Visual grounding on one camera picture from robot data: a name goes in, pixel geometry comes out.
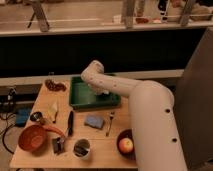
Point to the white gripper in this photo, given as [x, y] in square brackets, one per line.
[95, 89]

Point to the white towel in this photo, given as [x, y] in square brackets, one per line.
[105, 92]

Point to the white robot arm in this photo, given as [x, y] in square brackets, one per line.
[155, 134]

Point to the purple bowl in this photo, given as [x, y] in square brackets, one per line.
[126, 134]

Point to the orange bowl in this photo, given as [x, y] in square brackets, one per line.
[32, 138]

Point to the green plastic tray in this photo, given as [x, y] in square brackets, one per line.
[82, 97]

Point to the silver fork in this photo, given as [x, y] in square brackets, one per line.
[111, 116]

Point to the blue sponge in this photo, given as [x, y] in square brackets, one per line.
[94, 121]

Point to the yellow banana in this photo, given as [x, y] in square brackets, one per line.
[53, 111]

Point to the red yellow apple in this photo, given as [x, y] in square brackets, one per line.
[126, 145]

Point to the orange spoon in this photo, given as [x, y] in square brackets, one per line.
[53, 129]

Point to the black metal clip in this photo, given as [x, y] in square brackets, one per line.
[58, 145]

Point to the small dark can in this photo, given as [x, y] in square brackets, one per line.
[37, 117]

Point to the blue box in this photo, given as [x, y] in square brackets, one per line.
[22, 116]

